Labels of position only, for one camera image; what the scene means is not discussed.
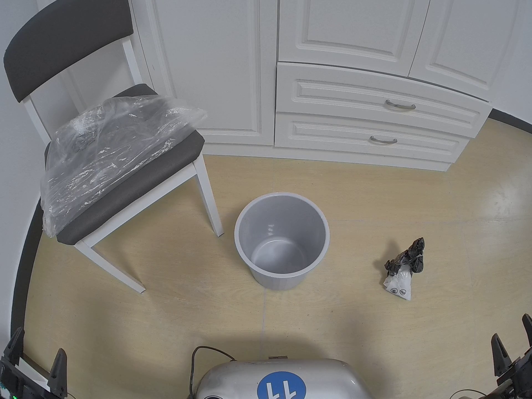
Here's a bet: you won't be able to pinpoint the clear plastic bag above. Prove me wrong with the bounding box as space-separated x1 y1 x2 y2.
40 94 208 238

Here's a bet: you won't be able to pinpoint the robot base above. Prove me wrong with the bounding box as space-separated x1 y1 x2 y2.
195 354 375 399

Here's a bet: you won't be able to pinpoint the black cable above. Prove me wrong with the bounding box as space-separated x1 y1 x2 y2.
189 346 238 397

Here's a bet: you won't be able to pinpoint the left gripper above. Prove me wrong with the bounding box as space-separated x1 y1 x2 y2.
0 327 68 399

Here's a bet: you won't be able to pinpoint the white wardrobe with drawers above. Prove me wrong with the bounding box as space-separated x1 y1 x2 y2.
32 0 523 173

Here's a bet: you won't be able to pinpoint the pale grey trash bin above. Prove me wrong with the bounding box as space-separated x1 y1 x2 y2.
234 192 331 291

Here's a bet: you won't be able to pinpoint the crumpled black plastic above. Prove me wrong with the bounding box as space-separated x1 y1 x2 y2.
383 236 427 277

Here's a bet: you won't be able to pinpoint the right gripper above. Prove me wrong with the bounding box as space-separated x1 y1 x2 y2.
491 313 532 399

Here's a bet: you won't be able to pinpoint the white chair grey cushions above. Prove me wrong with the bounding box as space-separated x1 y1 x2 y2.
3 0 225 294

